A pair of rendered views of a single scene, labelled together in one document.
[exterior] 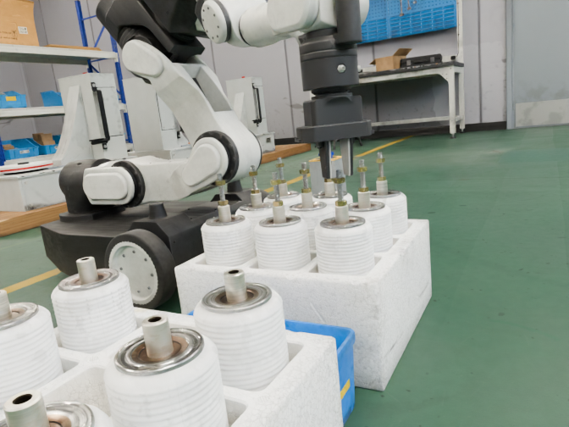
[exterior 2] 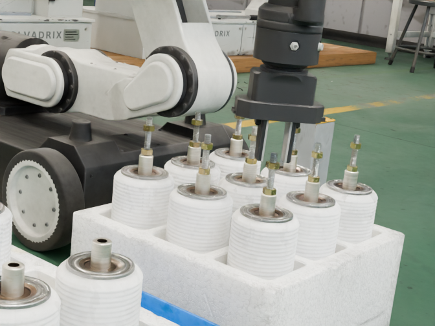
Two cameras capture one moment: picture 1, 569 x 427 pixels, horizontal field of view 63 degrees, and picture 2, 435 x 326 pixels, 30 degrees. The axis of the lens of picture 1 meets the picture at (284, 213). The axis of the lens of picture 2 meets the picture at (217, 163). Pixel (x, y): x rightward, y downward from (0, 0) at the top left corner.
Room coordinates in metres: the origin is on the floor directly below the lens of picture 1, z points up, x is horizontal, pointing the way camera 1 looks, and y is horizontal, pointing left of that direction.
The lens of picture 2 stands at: (-0.34, -0.17, 0.60)
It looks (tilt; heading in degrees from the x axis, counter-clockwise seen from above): 14 degrees down; 8
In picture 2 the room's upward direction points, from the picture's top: 6 degrees clockwise
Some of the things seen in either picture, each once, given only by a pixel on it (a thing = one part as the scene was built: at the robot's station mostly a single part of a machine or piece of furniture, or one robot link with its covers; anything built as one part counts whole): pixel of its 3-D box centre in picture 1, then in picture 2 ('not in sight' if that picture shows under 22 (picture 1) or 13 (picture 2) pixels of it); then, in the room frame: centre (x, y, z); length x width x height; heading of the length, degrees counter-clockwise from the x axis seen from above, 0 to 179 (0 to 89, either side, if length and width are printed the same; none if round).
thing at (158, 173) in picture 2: (225, 220); (144, 173); (0.87, 0.11, 0.25); 0.08 x 0.08 x 0.01
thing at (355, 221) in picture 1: (342, 223); (266, 213); (0.75, -0.09, 0.25); 0.08 x 0.08 x 0.01
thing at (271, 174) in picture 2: (339, 192); (270, 178); (0.75, -0.09, 0.30); 0.01 x 0.01 x 0.08
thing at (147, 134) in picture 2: (222, 193); (147, 140); (0.87, 0.11, 0.30); 0.01 x 0.01 x 0.08
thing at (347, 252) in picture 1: (346, 274); (258, 273); (0.75, -0.09, 0.16); 0.10 x 0.10 x 0.18
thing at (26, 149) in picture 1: (10, 149); not in sight; (5.33, 2.97, 0.36); 0.50 x 0.38 x 0.21; 61
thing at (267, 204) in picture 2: (341, 215); (267, 205); (0.75, -0.09, 0.26); 0.02 x 0.02 x 0.03
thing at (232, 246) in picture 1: (231, 266); (140, 227); (0.87, 0.11, 0.16); 0.10 x 0.10 x 0.18
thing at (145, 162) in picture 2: (224, 213); (145, 165); (0.87, 0.11, 0.26); 0.02 x 0.02 x 0.03
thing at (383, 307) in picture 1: (315, 283); (237, 273); (0.91, -0.05, 0.09); 0.39 x 0.39 x 0.18; 61
